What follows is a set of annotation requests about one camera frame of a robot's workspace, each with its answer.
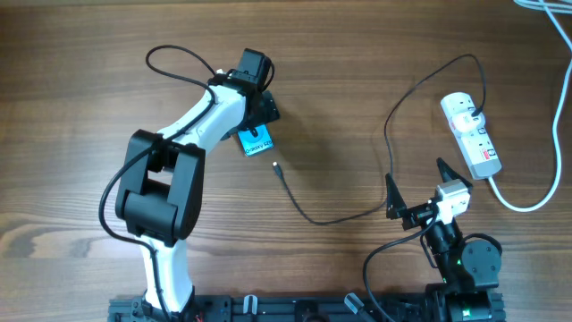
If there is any white power strip cord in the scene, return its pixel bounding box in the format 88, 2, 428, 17
487, 0, 572, 213

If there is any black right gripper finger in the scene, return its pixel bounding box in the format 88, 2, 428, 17
385, 174, 408, 219
436, 157, 473, 188

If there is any white power strip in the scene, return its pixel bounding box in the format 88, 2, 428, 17
441, 92, 501, 180

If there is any black charger cable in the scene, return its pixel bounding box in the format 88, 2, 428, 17
272, 54, 488, 226

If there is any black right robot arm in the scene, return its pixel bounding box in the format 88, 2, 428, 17
385, 158, 506, 321

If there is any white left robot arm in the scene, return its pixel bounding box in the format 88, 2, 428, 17
112, 71, 279, 321

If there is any white charger plug adapter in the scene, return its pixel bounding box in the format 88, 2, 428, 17
449, 112, 485, 137

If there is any turquoise screen smartphone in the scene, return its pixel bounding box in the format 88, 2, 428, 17
238, 124, 273, 157

